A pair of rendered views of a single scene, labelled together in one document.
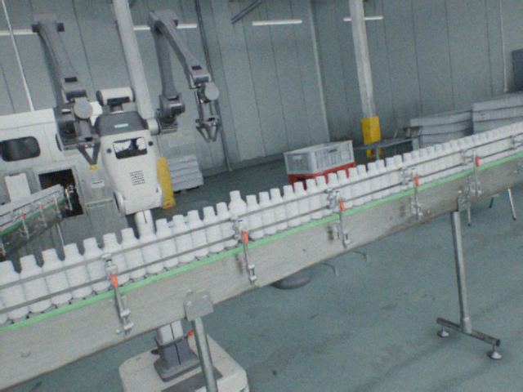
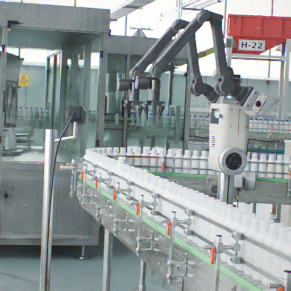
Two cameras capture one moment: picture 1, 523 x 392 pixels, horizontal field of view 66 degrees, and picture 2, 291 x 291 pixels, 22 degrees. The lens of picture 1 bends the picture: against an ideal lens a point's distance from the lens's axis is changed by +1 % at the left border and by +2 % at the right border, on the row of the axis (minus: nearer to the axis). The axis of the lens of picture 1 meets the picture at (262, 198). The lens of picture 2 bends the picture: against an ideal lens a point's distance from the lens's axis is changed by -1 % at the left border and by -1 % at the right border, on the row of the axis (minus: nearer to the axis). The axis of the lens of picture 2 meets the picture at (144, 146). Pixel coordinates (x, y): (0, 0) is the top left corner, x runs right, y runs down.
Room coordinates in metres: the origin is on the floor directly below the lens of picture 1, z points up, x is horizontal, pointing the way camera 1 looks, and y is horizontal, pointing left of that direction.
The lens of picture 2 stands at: (2.53, -3.54, 1.45)
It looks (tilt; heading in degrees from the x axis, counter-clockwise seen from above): 3 degrees down; 104
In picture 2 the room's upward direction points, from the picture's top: 3 degrees clockwise
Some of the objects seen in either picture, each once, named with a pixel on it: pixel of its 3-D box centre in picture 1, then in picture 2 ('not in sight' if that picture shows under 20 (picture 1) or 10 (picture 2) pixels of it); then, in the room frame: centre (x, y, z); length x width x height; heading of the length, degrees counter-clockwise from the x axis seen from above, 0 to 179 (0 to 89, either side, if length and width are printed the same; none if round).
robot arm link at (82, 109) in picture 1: (80, 101); (128, 80); (1.39, 0.54, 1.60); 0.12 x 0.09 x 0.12; 29
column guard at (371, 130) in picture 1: (372, 137); not in sight; (11.30, -3.32, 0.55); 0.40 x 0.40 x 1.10; 28
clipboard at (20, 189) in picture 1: (17, 187); not in sight; (4.55, 2.66, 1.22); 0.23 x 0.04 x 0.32; 100
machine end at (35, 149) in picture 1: (78, 190); not in sight; (5.39, 2.39, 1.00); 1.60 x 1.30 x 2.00; 10
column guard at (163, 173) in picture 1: (162, 183); not in sight; (9.03, 2.16, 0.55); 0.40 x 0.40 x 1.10; 28
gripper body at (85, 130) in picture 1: (84, 131); (134, 97); (1.43, 0.56, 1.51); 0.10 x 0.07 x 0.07; 29
